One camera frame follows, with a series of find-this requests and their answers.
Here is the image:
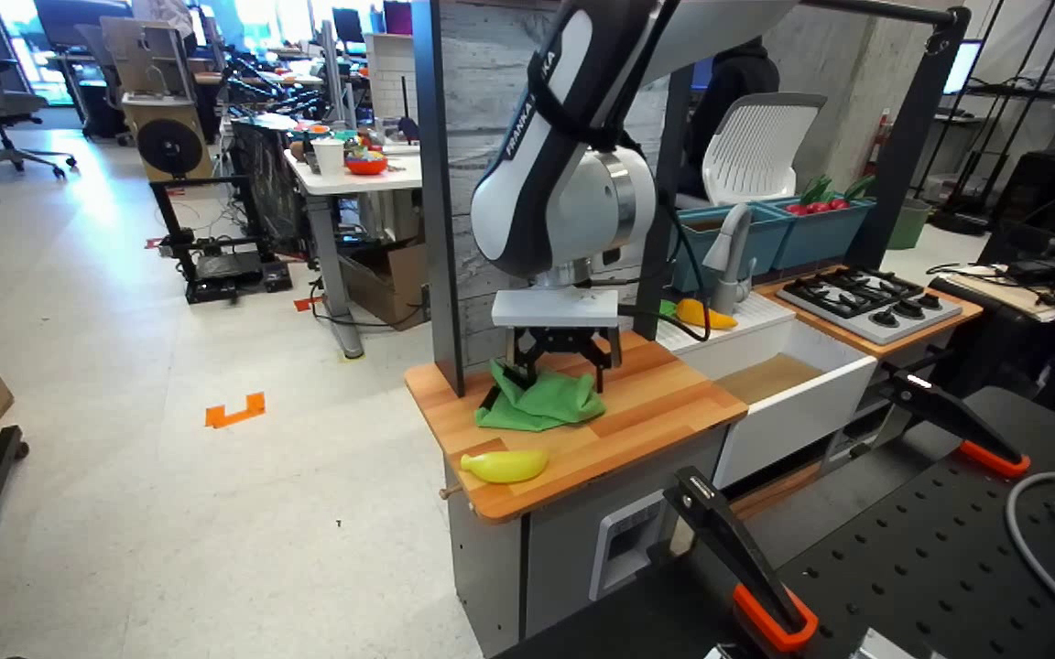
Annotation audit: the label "black clamp orange tip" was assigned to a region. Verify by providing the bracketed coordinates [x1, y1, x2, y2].
[662, 464, 824, 659]
[878, 362, 1038, 483]

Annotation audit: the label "white toy sink basin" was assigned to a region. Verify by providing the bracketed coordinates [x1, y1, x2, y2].
[655, 289, 884, 490]

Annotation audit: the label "printer box with black spool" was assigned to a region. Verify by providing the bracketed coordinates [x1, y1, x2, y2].
[97, 13, 220, 185]

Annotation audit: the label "black perforated mounting board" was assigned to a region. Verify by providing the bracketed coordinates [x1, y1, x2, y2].
[493, 384, 1055, 659]

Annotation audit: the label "teal plastic bin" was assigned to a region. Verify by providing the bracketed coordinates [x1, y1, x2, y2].
[770, 198, 878, 274]
[665, 198, 796, 295]

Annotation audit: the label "white chair back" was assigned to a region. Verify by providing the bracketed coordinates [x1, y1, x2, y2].
[699, 90, 828, 210]

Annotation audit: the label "yellow toy banana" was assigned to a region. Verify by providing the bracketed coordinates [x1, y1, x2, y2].
[459, 448, 554, 488]

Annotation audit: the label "cardboard box under desk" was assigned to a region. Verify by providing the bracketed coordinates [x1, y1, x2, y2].
[336, 237, 433, 328]

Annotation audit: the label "green cloth towel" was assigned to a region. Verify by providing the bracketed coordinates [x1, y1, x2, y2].
[474, 360, 609, 435]

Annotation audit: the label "toy stove top burners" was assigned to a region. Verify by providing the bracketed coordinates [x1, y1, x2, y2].
[776, 263, 968, 349]

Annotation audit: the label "white paper cup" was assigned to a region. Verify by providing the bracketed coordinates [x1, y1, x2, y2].
[306, 134, 349, 180]

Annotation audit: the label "yellow toy corn cob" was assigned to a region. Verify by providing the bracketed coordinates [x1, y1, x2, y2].
[655, 295, 741, 335]

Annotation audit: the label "grey wood backboard panel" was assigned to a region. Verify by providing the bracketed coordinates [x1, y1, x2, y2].
[436, 0, 681, 371]

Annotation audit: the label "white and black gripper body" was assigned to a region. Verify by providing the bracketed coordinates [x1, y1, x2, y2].
[488, 283, 625, 367]

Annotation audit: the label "person in black hoodie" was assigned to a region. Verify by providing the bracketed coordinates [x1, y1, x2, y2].
[681, 32, 785, 200]

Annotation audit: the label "red bowl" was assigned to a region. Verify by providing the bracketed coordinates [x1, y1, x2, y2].
[344, 145, 393, 180]

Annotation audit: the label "white office desk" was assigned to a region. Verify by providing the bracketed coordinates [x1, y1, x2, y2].
[283, 139, 430, 362]

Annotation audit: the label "grey toy kitchen cabinet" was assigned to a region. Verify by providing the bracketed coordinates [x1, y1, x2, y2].
[441, 423, 907, 659]

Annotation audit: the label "grey toy faucet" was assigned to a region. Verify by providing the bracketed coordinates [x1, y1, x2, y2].
[699, 198, 758, 313]

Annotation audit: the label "black rolling stand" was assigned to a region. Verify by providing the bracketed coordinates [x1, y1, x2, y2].
[146, 171, 298, 307]

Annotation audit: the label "black metal frame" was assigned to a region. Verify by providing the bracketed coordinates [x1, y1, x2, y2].
[410, 0, 973, 395]

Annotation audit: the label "black office chair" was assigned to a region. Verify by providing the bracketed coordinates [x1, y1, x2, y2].
[0, 49, 80, 182]

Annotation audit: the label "cluttered side table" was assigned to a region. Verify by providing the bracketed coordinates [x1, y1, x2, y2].
[925, 250, 1055, 328]

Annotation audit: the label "wooden kitchen countertop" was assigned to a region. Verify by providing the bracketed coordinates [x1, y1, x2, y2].
[404, 328, 751, 527]

